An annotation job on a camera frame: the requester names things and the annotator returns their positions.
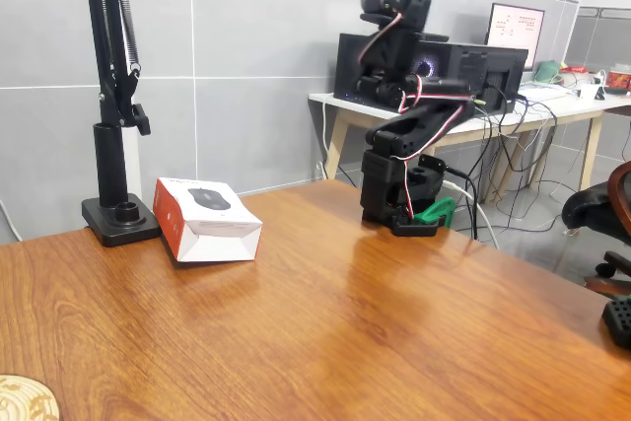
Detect orange white mouse box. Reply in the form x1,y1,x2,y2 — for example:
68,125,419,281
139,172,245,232
152,176,263,263

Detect black perforated arm base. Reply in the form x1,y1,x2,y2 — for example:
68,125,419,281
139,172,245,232
600,296,631,346

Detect computer monitor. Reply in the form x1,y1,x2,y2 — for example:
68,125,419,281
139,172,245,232
485,1,547,72

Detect black computer case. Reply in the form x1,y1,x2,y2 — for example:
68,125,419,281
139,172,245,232
333,32,530,114

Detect white table wooden legs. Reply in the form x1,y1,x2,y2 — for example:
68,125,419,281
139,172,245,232
309,90,631,203

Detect green table clamp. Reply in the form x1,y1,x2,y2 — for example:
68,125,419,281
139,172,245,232
412,195,457,230

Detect red tin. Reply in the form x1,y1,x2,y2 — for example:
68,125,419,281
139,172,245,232
605,63,631,93

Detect black office chair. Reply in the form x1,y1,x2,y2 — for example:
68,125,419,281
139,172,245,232
561,160,631,300

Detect black stand clamp base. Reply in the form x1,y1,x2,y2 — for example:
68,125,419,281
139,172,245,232
81,120,164,248

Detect round wooden coaster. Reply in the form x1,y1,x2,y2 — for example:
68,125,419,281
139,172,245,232
0,374,61,421

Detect red white servo cable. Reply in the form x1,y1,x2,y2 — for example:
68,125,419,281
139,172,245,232
359,11,469,220

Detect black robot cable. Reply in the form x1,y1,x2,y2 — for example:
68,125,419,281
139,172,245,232
443,164,482,241

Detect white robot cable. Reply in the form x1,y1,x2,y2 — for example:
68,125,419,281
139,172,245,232
441,178,504,252

